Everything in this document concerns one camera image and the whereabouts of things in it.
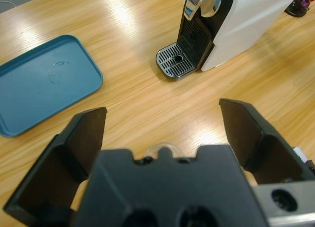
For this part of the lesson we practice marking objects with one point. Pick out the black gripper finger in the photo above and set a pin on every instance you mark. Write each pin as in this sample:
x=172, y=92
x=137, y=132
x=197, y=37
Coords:
x=265, y=150
x=61, y=163

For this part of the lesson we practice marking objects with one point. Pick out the clear glass cup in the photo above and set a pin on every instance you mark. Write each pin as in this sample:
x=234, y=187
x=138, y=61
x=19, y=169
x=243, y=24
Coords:
x=172, y=147

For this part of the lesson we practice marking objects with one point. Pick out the white capsule coffee machine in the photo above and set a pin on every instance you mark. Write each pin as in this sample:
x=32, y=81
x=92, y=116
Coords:
x=246, y=22

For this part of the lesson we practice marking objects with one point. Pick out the purple coffee capsule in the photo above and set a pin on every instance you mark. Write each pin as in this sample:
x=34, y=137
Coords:
x=305, y=2

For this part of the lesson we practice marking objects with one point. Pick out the blue plastic tray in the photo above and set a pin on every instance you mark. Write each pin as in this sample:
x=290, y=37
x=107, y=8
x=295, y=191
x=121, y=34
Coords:
x=37, y=89

